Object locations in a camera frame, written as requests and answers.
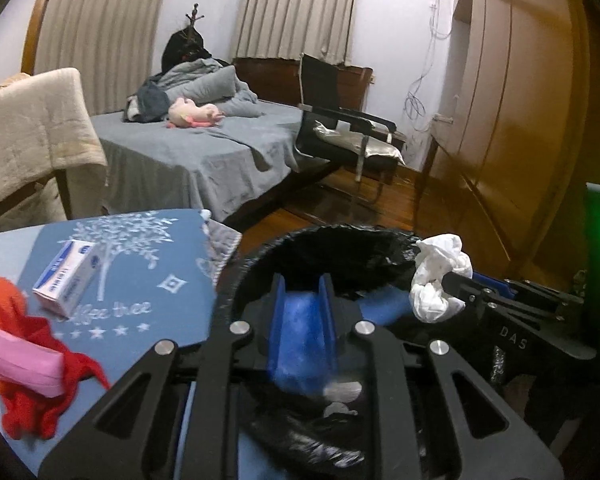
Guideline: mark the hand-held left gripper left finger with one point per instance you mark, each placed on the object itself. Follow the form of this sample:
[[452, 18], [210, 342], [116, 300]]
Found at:
[[278, 312]]

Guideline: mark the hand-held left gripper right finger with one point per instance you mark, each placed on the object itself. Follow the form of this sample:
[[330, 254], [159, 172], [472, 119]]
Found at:
[[326, 312]]

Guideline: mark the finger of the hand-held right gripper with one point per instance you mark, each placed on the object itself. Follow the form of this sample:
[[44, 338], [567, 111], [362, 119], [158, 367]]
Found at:
[[487, 280], [510, 332]]

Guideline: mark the blue cloth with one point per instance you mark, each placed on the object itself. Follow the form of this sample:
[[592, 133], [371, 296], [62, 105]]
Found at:
[[304, 330]]

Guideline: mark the white tissue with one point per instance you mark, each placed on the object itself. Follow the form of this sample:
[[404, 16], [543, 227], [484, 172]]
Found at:
[[440, 260]]

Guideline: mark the bin with black bag liner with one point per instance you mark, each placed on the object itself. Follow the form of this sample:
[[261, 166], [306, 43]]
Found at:
[[340, 250]]

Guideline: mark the white and blue box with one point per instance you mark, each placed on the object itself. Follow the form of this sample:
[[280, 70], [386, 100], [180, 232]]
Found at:
[[65, 280]]

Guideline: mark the red plastic bag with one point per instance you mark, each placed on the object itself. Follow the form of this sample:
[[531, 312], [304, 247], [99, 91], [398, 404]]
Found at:
[[35, 327]]

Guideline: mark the gray quilted cloth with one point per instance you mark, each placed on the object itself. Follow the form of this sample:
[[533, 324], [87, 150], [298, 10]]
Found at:
[[222, 250]]

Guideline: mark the blue printed tablecloth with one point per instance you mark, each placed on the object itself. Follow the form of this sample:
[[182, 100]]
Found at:
[[145, 310]]

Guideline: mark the silver seat cushion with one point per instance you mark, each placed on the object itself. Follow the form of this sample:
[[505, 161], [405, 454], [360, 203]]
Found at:
[[350, 142]]

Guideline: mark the wooden wardrobe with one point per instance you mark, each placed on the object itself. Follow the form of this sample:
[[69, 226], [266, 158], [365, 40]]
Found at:
[[520, 110]]

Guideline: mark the bed with grey sheet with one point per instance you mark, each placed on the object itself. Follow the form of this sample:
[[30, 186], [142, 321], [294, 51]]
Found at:
[[180, 160]]

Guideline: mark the pink plush toy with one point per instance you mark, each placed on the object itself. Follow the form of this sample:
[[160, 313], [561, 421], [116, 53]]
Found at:
[[192, 112]]

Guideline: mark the black office chair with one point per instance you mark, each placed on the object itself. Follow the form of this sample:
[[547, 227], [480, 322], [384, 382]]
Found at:
[[320, 85]]

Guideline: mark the dark clothes pile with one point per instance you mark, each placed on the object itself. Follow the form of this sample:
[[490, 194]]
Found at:
[[147, 102]]

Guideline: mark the black hanging garment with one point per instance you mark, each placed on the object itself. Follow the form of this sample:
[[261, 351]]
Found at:
[[182, 52]]

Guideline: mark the beige pleated curtain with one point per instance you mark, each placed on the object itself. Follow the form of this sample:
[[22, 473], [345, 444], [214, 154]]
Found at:
[[105, 25], [295, 10]]

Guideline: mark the beige quilt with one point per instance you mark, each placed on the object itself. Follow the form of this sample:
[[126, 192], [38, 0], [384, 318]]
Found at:
[[30, 135]]

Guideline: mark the wooden coat rack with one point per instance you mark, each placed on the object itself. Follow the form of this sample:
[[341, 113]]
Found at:
[[195, 15]]

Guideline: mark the wooden door frame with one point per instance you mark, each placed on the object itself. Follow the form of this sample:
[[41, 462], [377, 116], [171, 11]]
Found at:
[[37, 15]]

